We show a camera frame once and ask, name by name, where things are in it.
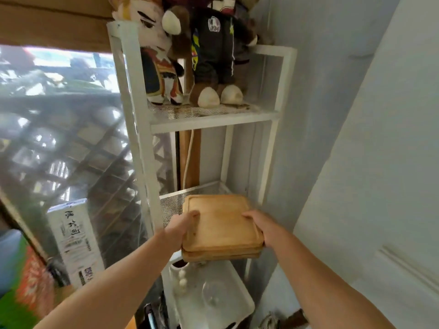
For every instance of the white metal shelf rack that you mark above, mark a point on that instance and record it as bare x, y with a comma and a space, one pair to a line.
135, 99

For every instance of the white shelf tray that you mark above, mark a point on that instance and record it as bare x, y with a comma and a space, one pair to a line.
233, 304

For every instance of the brown plush bear black jersey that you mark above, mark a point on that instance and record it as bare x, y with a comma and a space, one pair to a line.
212, 47

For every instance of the white ceramic vase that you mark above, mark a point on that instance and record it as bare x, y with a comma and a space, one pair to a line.
180, 284

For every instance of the person's right forearm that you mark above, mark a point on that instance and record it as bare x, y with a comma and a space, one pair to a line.
326, 291

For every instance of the person's left hand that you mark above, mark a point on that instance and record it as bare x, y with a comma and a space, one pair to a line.
181, 229

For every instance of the person's right hand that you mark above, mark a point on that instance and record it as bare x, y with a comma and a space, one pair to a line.
267, 229

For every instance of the wooden lattice fence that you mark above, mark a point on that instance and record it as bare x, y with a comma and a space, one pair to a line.
68, 150

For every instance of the person's left forearm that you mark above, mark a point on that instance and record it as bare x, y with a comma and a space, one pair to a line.
113, 291

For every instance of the plush doll orange costume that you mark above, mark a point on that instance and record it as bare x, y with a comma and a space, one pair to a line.
154, 37

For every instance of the brown roller blind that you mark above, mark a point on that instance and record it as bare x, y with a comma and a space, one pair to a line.
51, 23

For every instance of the white printed carton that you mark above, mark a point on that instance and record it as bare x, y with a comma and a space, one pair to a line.
75, 243

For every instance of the wooden table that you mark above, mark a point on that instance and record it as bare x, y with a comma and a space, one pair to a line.
65, 291

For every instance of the green charging station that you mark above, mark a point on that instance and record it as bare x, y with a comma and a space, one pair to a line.
13, 311

